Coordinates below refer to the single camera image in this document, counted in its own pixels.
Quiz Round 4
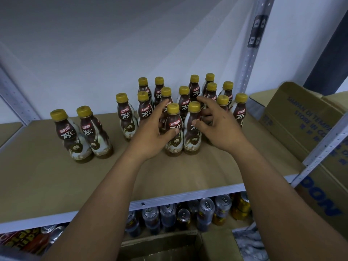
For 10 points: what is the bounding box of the person's left hand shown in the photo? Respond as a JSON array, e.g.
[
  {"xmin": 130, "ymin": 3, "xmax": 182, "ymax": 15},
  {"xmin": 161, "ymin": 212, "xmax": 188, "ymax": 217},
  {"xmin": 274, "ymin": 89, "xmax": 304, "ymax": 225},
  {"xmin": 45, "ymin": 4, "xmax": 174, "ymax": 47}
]
[{"xmin": 126, "ymin": 100, "xmax": 178, "ymax": 162}]

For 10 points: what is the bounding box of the person's right hand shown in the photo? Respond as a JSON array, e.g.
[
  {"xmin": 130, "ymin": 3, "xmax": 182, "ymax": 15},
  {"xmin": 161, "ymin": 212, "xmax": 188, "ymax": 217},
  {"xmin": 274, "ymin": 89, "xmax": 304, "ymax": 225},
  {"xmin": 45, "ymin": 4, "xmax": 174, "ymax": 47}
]
[{"xmin": 193, "ymin": 96, "xmax": 252, "ymax": 156}]

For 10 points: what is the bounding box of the Kopiko bottle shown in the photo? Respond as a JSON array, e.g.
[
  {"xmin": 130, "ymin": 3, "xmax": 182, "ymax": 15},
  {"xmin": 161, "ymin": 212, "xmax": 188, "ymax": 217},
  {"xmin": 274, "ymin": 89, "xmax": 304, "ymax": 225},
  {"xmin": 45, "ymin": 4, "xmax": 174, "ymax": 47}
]
[
  {"xmin": 165, "ymin": 103, "xmax": 185, "ymax": 156},
  {"xmin": 183, "ymin": 101, "xmax": 203, "ymax": 154}
]

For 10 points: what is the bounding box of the group of Kopiko coffee bottles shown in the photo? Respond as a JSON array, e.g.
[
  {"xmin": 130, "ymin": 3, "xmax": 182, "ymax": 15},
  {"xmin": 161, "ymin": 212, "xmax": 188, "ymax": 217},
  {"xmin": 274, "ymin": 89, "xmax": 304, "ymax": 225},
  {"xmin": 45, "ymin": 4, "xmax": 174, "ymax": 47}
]
[{"xmin": 50, "ymin": 73, "xmax": 249, "ymax": 162}]

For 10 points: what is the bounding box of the white metal shelving rack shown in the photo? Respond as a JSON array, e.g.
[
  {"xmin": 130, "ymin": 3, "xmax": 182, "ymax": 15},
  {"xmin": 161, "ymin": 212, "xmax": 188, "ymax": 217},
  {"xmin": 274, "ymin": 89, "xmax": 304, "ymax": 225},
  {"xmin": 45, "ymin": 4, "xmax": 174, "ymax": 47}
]
[{"xmin": 0, "ymin": 0, "xmax": 348, "ymax": 237}]

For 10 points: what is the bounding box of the brown cardboard box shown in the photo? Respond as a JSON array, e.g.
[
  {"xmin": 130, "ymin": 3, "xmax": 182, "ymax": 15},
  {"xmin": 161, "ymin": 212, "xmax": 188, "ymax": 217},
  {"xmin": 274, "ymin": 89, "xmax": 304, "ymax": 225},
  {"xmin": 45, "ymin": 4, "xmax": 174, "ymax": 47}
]
[{"xmin": 117, "ymin": 230, "xmax": 244, "ymax": 261}]

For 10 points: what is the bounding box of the person's left forearm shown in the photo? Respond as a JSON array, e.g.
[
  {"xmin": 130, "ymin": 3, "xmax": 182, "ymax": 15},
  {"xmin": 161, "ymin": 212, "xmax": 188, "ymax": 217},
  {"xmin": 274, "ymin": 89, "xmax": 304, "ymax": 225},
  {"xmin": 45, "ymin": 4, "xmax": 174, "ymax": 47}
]
[{"xmin": 42, "ymin": 152, "xmax": 150, "ymax": 261}]

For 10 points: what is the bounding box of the person's right forearm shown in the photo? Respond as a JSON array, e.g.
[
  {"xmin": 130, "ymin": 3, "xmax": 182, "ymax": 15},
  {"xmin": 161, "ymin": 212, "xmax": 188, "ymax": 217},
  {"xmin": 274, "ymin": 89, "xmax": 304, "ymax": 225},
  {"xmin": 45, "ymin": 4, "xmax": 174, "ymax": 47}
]
[{"xmin": 234, "ymin": 143, "xmax": 348, "ymax": 261}]

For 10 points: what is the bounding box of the row of silver cans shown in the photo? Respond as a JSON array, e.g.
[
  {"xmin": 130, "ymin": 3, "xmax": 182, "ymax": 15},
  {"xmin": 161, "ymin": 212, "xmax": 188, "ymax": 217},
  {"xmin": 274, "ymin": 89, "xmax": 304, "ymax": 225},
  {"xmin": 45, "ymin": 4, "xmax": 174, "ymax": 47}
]
[{"xmin": 39, "ymin": 192, "xmax": 252, "ymax": 244}]

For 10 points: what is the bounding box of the open brown carton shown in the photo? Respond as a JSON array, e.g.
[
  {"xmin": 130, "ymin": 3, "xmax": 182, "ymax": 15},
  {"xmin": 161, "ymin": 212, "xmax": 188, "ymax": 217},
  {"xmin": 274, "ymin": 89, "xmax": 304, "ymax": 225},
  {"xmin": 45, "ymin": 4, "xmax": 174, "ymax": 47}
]
[{"xmin": 251, "ymin": 81, "xmax": 348, "ymax": 240}]

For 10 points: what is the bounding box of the large red chips packet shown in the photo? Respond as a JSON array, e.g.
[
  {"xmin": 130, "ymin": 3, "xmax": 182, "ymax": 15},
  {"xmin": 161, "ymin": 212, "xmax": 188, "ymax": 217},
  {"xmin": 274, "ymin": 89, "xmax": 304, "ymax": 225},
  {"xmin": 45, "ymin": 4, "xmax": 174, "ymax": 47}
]
[{"xmin": 0, "ymin": 228, "xmax": 52, "ymax": 256}]

